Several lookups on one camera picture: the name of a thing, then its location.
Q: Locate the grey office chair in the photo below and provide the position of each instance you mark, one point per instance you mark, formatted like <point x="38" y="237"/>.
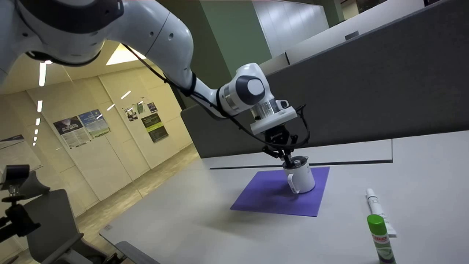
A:
<point x="51" y="225"/>

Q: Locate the dark grey partition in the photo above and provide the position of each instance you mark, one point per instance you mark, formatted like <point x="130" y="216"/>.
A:
<point x="390" y="89"/>

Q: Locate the ceiling light strip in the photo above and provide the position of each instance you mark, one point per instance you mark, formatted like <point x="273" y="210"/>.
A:
<point x="40" y="106"/>
<point x="43" y="74"/>

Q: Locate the black camera on stand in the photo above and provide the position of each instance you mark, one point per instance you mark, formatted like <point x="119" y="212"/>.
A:
<point x="15" y="178"/>

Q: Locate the small wall notice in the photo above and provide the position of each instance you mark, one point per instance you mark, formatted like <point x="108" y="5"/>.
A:
<point x="130" y="113"/>

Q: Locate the green white marker pen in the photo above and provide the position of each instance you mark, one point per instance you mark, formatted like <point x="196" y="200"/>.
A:
<point x="375" y="203"/>

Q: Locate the dark green poster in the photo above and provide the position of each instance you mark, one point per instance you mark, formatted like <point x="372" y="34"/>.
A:
<point x="154" y="128"/>

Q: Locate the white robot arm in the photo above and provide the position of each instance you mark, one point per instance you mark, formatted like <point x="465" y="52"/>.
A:
<point x="161" y="34"/>

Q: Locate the poster with blue photo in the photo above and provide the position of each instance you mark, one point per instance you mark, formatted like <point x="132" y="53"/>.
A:
<point x="94" y="124"/>

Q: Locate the light grey partition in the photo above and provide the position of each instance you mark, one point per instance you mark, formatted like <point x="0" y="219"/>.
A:
<point x="342" y="34"/>

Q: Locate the purple mat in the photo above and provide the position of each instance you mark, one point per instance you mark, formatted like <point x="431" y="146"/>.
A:
<point x="264" y="196"/>

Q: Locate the white mug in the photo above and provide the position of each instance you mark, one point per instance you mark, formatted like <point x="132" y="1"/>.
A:
<point x="305" y="178"/>

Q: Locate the poster with dark photo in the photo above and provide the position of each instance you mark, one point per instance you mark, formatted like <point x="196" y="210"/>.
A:
<point x="72" y="131"/>

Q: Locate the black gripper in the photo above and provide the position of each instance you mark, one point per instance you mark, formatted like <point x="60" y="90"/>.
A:
<point x="280" y="140"/>

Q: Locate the green-capped marker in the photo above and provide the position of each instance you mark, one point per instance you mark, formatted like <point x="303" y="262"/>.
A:
<point x="381" y="240"/>

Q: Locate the large ceiling light panel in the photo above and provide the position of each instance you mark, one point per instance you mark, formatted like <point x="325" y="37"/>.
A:
<point x="122" y="55"/>

